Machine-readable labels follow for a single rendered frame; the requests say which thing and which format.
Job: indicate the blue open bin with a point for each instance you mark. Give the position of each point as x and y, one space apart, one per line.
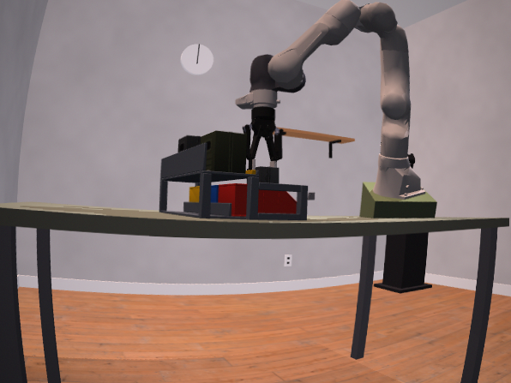
214 193

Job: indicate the yellow bin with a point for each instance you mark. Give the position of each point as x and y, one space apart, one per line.
194 193

